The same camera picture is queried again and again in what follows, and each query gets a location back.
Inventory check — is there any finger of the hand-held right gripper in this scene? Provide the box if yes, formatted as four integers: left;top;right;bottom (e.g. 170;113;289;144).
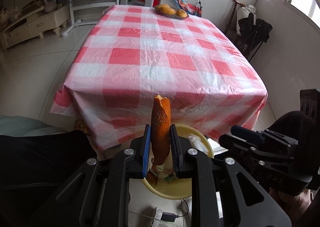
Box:
218;133;256;159
230;125;266;144

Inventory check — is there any woven fruit basket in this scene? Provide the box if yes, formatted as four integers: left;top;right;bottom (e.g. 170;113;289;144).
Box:
154;4;190;20

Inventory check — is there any pink checkered tablecloth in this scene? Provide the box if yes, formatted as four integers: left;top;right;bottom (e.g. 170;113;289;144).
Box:
50;5;268;151

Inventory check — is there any yellow plastic basin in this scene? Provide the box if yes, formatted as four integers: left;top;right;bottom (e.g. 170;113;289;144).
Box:
141;124;214;200

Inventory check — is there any beige kettlebell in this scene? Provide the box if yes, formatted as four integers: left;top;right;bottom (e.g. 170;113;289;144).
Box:
43;0;59;14

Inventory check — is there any white power strip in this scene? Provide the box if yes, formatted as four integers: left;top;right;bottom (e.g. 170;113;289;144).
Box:
143;207;181;227

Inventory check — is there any white sack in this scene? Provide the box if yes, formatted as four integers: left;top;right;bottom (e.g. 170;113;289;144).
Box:
236;4;257;36

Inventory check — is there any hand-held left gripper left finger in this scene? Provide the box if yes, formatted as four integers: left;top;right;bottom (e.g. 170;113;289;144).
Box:
56;124;152;227

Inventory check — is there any person's black trouser leg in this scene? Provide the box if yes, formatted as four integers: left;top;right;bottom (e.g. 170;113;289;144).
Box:
0;130;101;227

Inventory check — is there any black power adapter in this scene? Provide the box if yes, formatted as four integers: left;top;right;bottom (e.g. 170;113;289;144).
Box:
161;213;177;223

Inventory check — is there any pale green chair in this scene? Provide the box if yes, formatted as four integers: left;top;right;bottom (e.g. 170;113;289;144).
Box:
0;115;67;138

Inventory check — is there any dark wooden chair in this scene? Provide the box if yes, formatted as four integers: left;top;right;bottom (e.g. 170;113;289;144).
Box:
225;0;251;51

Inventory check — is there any brown patterned object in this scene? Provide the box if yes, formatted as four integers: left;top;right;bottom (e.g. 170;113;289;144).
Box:
75;118;90;135

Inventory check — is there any person's right hand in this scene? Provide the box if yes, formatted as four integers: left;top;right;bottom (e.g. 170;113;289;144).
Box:
269;188;315;218

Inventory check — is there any black folding chair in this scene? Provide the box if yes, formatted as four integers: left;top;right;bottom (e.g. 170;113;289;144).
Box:
237;14;273;62

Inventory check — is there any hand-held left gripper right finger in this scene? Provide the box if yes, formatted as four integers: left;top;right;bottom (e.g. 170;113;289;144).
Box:
171;124;292;227

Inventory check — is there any cream television cabinet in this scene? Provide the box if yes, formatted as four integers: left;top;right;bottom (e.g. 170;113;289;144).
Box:
0;4;70;52

